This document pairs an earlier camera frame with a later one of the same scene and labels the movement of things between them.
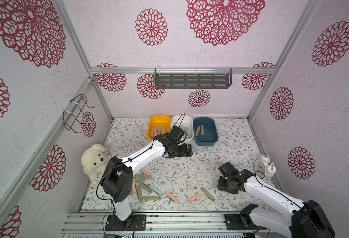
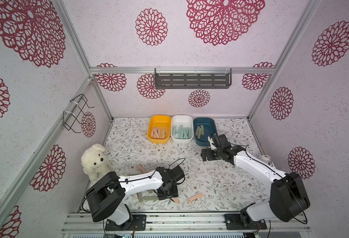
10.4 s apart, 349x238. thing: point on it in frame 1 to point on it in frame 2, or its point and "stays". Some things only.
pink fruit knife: x=172 y=197 stays
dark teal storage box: x=210 y=136 stays
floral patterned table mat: x=189 y=184 stays
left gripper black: x=184 y=152 to x=175 y=194
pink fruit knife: x=154 y=132 stays
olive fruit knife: x=197 y=131 stays
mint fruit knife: x=187 y=132 stays
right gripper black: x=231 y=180 to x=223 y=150
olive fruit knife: x=207 y=194 to x=199 y=134
